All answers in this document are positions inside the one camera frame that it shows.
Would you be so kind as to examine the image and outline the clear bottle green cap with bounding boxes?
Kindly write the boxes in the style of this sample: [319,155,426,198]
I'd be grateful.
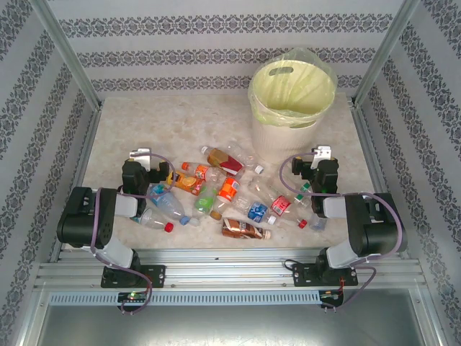
[269,172,313,192]
[264,182,310,208]

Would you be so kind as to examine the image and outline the orange juice bottle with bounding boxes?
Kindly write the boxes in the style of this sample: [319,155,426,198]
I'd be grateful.
[166,170,207,197]

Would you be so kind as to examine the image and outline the clear bottle orange cap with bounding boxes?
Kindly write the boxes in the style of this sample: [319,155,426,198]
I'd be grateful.
[181,161,226,183]

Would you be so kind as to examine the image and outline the red label bottle red cap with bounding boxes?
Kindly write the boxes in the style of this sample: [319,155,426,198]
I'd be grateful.
[250,179,309,230]

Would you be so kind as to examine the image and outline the clear water bottle red cap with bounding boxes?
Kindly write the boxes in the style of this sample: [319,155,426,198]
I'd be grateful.
[129,207,175,233]

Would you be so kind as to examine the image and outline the small clear crushed bottle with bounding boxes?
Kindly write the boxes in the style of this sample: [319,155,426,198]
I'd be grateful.
[308,212,328,231]

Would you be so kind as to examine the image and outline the green label clear bottle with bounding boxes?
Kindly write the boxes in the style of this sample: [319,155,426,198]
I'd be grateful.
[189,187,219,227]

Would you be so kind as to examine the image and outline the clear bottle white cap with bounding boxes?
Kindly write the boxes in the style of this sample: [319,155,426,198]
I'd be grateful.
[226,142,266,175]

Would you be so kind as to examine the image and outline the blue label bottle white cap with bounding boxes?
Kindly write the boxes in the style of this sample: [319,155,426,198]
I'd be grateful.
[232,196,278,226]

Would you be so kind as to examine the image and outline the orange label bottle brown cap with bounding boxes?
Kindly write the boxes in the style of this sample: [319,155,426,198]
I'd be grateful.
[210,176,242,221]

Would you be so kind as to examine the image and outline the brown chocolate drink bottle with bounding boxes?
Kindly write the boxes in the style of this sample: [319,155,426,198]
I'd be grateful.
[221,218,272,241]

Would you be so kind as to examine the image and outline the cream ribbed plastic bin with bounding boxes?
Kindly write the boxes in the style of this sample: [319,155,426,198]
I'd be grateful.
[248,59,338,165]

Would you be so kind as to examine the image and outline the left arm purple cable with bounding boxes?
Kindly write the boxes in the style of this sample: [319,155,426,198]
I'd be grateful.
[89,151,176,316]

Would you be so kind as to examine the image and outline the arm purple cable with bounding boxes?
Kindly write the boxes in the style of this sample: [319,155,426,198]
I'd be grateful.
[279,151,405,314]
[89,151,176,316]

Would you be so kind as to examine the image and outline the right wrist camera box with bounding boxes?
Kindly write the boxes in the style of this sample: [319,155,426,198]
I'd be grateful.
[311,145,332,169]

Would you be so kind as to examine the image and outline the aluminium side rail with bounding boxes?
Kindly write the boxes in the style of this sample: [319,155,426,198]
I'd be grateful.
[347,97,410,260]
[48,104,105,264]

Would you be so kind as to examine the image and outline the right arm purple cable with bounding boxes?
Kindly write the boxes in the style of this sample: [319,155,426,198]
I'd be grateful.
[279,151,405,314]

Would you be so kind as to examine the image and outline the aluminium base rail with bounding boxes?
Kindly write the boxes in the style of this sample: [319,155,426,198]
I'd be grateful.
[34,247,424,291]

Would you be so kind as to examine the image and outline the white slotted cable duct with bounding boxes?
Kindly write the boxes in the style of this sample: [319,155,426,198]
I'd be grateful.
[48,290,321,307]

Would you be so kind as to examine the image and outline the aluminium frame post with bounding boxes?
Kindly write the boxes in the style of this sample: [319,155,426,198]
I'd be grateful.
[352,0,422,105]
[28,0,104,109]

